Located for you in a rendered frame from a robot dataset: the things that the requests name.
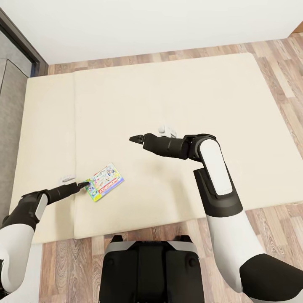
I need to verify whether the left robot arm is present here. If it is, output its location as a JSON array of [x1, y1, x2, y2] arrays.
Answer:
[[0, 173, 89, 300]]

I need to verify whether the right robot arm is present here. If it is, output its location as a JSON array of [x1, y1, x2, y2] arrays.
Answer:
[[129, 124, 303, 303]]

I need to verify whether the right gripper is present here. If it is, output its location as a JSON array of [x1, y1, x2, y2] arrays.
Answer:
[[129, 133, 174, 157]]

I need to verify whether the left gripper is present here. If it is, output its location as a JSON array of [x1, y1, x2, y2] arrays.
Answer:
[[55, 182, 89, 200]]

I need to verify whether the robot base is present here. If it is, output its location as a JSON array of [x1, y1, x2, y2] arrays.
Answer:
[[98, 235, 205, 303]]

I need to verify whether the board game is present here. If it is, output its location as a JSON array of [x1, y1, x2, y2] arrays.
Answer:
[[84, 162, 125, 202]]

